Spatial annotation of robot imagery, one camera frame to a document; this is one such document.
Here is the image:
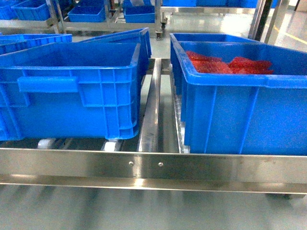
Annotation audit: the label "steel shelf rack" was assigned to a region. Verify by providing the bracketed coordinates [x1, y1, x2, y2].
[0, 0, 289, 43]
[0, 58, 307, 198]

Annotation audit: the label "empty blue plastic bin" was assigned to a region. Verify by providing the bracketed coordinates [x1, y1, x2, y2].
[0, 43, 141, 141]

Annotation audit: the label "blue bin with red bags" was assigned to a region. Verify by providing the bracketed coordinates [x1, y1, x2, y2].
[173, 41, 307, 156]

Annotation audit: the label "rear steel shelf rack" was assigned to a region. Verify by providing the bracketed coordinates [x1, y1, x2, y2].
[0, 0, 289, 43]

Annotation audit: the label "blue bin far left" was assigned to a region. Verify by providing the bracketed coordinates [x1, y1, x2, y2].
[0, 34, 72, 55]

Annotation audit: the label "red bubble wrap bags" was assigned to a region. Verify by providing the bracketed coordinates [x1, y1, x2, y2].
[186, 51, 274, 75]

